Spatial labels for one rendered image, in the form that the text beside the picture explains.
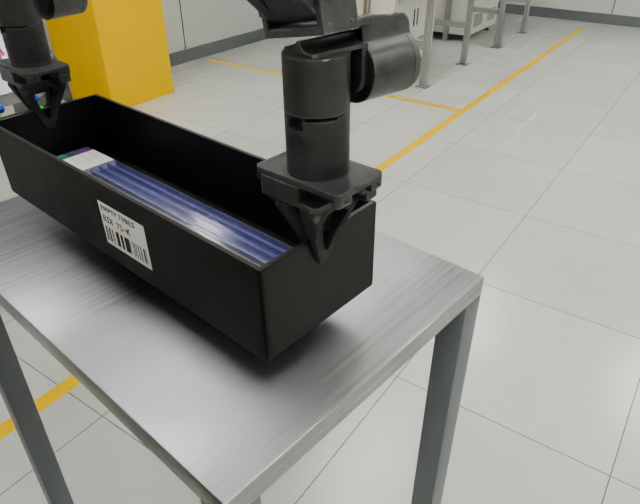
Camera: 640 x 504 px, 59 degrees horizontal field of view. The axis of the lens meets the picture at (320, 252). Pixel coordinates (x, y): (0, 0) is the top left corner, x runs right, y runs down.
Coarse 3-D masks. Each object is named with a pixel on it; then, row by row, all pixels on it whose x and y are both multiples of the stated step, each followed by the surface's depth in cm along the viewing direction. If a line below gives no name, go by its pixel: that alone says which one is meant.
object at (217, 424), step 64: (0, 256) 80; (64, 256) 80; (384, 256) 80; (0, 320) 98; (64, 320) 68; (128, 320) 68; (192, 320) 68; (384, 320) 68; (448, 320) 72; (0, 384) 102; (128, 384) 60; (192, 384) 60; (256, 384) 60; (320, 384) 60; (448, 384) 84; (192, 448) 53; (256, 448) 53; (448, 448) 94
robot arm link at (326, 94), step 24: (288, 48) 46; (312, 48) 45; (336, 48) 46; (360, 48) 47; (288, 72) 46; (312, 72) 45; (336, 72) 45; (360, 72) 48; (288, 96) 47; (312, 96) 46; (336, 96) 46
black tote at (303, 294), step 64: (0, 128) 80; (64, 128) 91; (128, 128) 90; (64, 192) 74; (192, 192) 85; (256, 192) 74; (128, 256) 69; (192, 256) 58; (256, 320) 55; (320, 320) 61
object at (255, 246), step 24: (96, 168) 85; (120, 168) 84; (144, 192) 78; (168, 192) 78; (168, 216) 72; (192, 216) 72; (216, 216) 72; (216, 240) 67; (240, 240) 67; (264, 240) 67
